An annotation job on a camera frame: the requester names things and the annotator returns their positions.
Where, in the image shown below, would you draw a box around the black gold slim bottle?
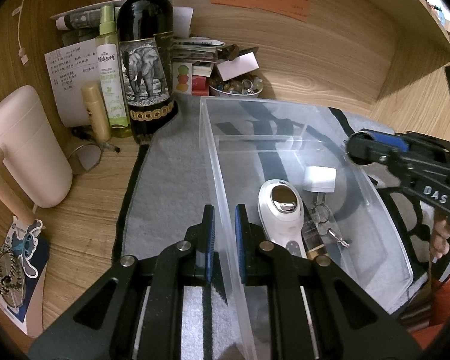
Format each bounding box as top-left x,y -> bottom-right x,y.
301,211 -> 328,260

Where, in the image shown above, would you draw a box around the keys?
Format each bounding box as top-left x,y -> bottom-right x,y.
310,193 -> 350,249

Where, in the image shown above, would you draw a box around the white charger plug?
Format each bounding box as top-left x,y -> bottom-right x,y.
303,166 -> 337,194

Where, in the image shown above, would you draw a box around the clear plastic organizer box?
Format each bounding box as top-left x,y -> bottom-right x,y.
200,97 -> 413,359

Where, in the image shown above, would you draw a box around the person right hand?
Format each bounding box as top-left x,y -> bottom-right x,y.
430,216 -> 450,259

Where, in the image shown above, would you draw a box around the grey mat with black letters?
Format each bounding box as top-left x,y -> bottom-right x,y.
116,97 -> 428,359

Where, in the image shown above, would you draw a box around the wooden shelf board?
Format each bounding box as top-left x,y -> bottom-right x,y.
389,0 -> 450,59

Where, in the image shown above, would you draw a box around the eyeglasses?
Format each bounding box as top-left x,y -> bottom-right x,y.
64,129 -> 121,176

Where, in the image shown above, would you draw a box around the white bowl of trinkets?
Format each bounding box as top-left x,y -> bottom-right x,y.
209,74 -> 264,98

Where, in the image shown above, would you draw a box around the pink white small card box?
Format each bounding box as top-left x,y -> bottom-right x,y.
216,51 -> 259,81

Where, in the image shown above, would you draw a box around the blue cartoon sticker card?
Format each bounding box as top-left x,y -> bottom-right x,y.
0,218 -> 49,338

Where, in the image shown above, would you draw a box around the gold lip balm tube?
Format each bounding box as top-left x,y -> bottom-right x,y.
81,81 -> 111,142

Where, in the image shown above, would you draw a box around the stack of books and boxes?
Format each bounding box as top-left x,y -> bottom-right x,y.
172,37 -> 226,96

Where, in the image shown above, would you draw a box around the green spray bottle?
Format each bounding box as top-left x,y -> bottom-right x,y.
95,5 -> 131,138

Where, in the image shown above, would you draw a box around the white handwritten paper note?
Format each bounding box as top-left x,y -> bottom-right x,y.
44,39 -> 99,128

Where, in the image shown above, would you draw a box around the dark wine bottle elephant label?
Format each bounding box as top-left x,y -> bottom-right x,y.
117,0 -> 179,145

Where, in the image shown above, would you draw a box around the white tube on tray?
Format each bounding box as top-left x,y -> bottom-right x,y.
55,7 -> 101,31

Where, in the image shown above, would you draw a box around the pink mug with handle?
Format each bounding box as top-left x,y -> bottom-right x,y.
0,85 -> 73,226

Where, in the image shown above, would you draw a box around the metal ball chain keyring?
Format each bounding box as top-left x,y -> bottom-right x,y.
0,244 -> 26,309

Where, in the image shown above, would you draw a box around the white hanging cable tag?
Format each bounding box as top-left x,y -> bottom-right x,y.
12,0 -> 29,66

